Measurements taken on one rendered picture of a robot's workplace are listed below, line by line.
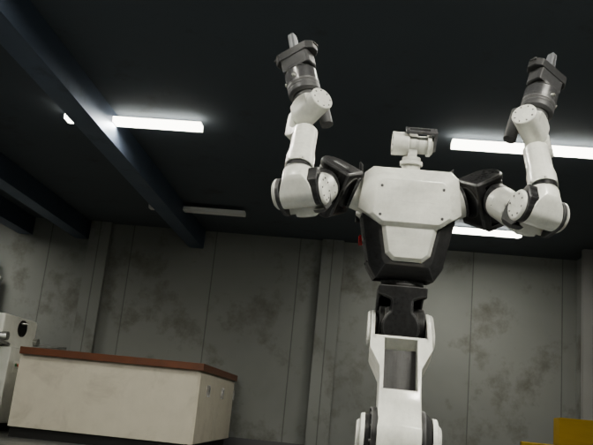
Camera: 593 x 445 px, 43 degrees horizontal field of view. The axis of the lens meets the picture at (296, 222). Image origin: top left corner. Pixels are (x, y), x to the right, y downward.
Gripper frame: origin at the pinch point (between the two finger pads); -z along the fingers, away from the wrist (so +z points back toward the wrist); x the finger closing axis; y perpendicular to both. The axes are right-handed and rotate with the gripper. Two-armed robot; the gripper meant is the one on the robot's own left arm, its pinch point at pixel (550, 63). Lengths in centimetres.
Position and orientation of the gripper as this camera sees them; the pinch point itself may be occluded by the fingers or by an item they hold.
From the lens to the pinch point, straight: 221.8
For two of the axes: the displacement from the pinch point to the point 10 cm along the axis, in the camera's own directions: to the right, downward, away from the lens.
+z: -3.6, 8.3, -4.2
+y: -5.0, 2.1, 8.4
